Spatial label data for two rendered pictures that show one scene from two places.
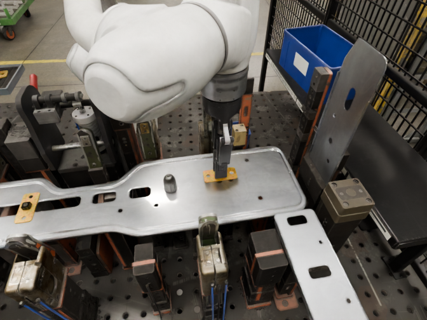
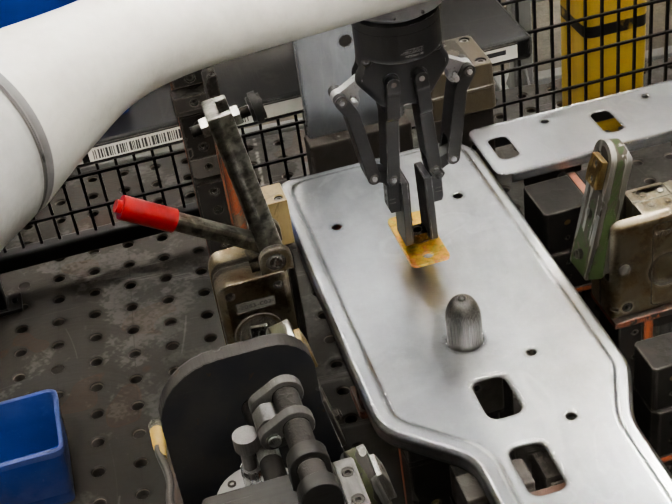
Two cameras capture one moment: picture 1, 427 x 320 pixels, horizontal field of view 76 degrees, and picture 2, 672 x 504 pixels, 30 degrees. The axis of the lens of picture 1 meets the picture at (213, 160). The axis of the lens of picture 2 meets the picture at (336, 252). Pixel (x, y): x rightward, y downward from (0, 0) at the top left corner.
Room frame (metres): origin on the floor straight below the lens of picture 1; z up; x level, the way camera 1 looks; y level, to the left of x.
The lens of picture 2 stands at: (0.53, 0.95, 1.73)
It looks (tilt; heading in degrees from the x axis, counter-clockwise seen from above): 36 degrees down; 270
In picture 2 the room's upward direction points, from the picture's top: 9 degrees counter-clockwise
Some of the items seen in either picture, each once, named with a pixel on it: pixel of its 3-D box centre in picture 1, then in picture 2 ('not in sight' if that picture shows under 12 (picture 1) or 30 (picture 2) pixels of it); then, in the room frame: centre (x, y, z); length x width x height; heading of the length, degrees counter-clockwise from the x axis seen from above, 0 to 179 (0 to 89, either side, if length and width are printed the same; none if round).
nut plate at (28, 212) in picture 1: (27, 206); not in sight; (0.37, 0.44, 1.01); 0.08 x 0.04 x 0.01; 10
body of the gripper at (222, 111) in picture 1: (221, 110); (399, 53); (0.45, -0.02, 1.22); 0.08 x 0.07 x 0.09; 10
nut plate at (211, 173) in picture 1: (220, 173); (417, 234); (0.45, -0.02, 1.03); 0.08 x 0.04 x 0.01; 100
